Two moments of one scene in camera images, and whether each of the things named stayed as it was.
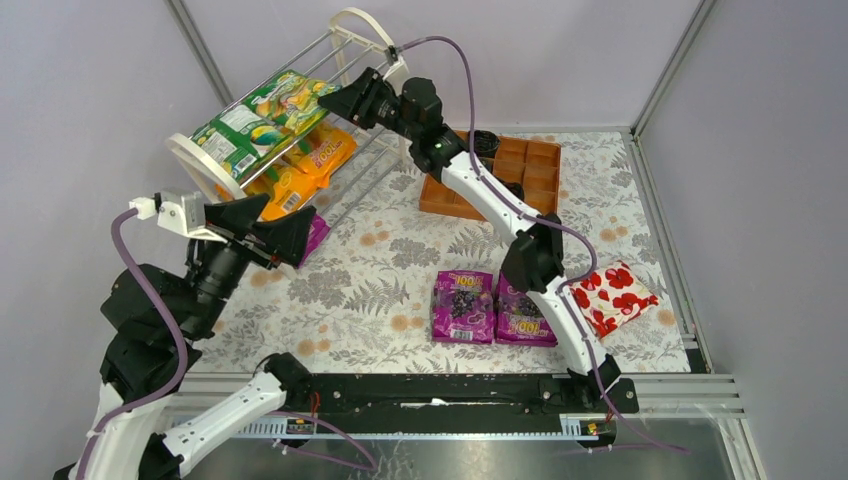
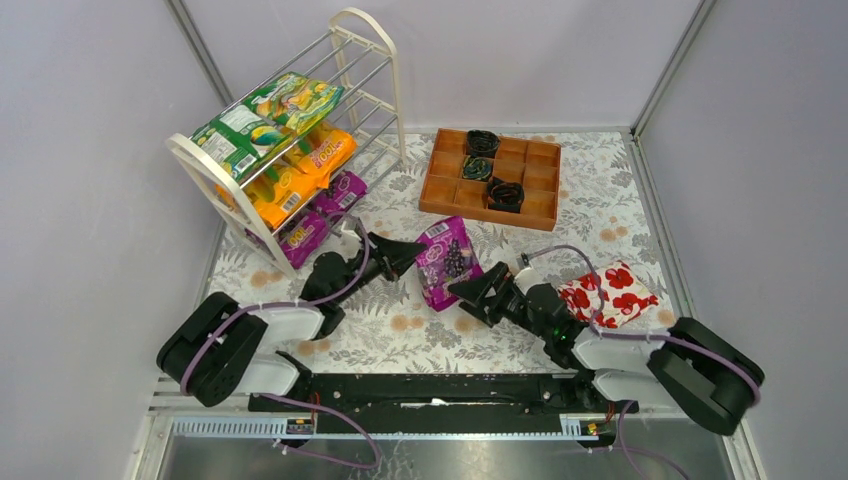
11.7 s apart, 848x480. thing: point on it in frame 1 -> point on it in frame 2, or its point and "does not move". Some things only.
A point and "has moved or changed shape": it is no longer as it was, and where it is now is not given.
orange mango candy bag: (322, 150) does not move
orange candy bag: (288, 186) does not move
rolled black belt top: (485, 144) does not move
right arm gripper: (370, 100) -> (502, 298)
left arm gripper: (250, 238) -> (379, 255)
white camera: (183, 210) -> (349, 224)
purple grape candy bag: (519, 321) has moved or changed shape
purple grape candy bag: (463, 308) -> (449, 259)
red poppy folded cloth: (612, 297) does not move
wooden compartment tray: (532, 165) does not move
